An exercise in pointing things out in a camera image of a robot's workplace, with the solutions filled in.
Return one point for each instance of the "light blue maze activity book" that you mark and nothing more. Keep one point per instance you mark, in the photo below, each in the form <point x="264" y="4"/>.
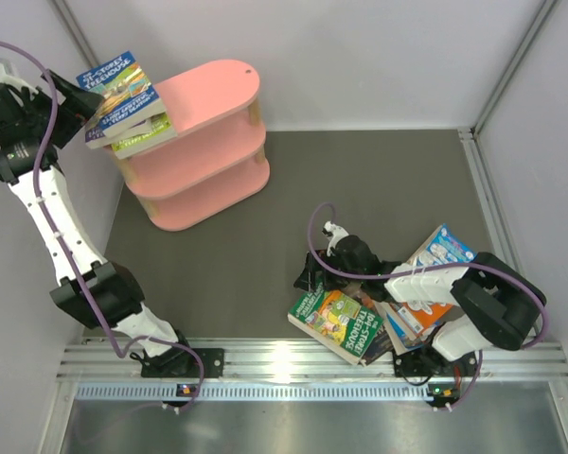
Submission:
<point x="441" y="247"/>

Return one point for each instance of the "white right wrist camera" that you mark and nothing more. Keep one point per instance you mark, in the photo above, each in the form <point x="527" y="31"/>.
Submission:
<point x="334" y="233"/>

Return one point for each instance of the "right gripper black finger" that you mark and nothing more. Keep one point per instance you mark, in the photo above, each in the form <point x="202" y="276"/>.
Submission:
<point x="314" y="272"/>
<point x="300" y="283"/>

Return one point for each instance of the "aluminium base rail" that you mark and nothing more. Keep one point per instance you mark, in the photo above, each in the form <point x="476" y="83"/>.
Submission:
<point x="254" y="370"/>

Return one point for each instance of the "dark Tale of Two Cities book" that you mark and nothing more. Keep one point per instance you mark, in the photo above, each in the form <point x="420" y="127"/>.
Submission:
<point x="380" y="345"/>

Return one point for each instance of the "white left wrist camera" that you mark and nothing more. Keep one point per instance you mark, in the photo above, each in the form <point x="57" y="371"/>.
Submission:
<point x="10" y="76"/>

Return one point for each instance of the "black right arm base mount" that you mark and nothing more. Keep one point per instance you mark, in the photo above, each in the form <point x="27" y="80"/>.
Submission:
<point x="418" y="367"/>

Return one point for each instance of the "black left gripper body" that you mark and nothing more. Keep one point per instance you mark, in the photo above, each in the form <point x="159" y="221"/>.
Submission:
<point x="36" y="109"/>

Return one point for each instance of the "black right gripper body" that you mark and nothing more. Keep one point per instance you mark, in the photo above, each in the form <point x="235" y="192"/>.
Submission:
<point x="336" y="260"/>

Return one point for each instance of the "pink three-tier shelf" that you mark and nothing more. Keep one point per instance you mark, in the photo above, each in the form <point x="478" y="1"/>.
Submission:
<point x="216" y="158"/>

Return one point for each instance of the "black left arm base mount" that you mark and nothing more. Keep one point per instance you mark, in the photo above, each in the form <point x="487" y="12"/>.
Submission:
<point x="203" y="361"/>

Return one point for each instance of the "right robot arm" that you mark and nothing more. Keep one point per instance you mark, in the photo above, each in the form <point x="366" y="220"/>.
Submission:
<point x="498" y="306"/>

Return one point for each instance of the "orange paperback book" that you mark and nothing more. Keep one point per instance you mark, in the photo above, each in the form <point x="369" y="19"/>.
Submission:
<point x="421" y="316"/>

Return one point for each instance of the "blue 91-Storey Treehouse book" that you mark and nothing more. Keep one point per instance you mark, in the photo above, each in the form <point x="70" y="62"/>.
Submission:
<point x="129" y="96"/>

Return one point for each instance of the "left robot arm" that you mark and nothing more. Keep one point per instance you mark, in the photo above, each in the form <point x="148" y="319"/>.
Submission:
<point x="91" y="289"/>

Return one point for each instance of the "lime 65-Storey Treehouse book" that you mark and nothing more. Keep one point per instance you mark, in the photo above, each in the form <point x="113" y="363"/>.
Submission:
<point x="161" y="132"/>

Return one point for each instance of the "green 104-Storey Treehouse book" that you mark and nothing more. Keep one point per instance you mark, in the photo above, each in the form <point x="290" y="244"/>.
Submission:
<point x="337" y="321"/>

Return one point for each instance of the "blue cartoon paperback book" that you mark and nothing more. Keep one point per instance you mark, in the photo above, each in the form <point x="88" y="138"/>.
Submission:
<point x="402" y="337"/>

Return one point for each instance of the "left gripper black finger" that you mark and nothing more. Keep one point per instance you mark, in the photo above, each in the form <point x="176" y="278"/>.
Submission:
<point x="76" y="100"/>
<point x="68" y="124"/>

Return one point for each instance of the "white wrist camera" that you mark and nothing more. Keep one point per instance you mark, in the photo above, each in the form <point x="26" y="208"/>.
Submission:
<point x="10" y="76"/>
<point x="334" y="233"/>

